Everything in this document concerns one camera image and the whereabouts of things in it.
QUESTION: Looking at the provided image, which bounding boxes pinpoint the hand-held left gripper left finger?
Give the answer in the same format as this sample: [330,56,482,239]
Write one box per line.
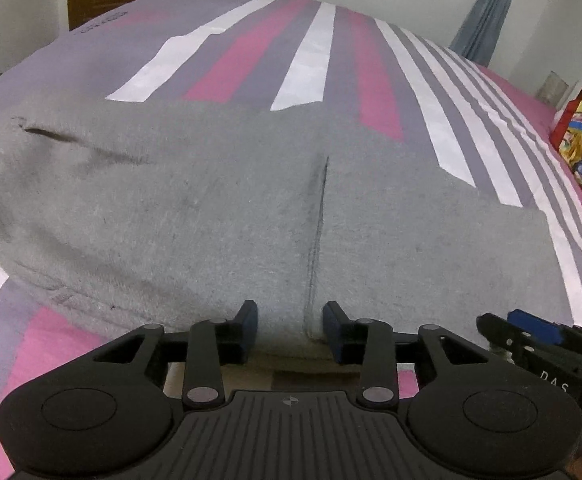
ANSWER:
[93,301,260,409]

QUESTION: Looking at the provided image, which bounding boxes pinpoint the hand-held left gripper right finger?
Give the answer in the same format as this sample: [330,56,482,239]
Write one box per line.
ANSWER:
[323,301,492,407]

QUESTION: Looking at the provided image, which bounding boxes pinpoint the grey pants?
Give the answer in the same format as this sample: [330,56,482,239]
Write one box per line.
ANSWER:
[0,97,572,361]

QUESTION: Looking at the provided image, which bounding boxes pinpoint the grey curtain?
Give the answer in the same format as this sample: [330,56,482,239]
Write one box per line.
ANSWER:
[450,0,518,67]

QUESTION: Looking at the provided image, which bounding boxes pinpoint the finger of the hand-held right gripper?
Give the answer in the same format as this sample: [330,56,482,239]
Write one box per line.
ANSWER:
[508,309,582,347]
[477,312,524,358]

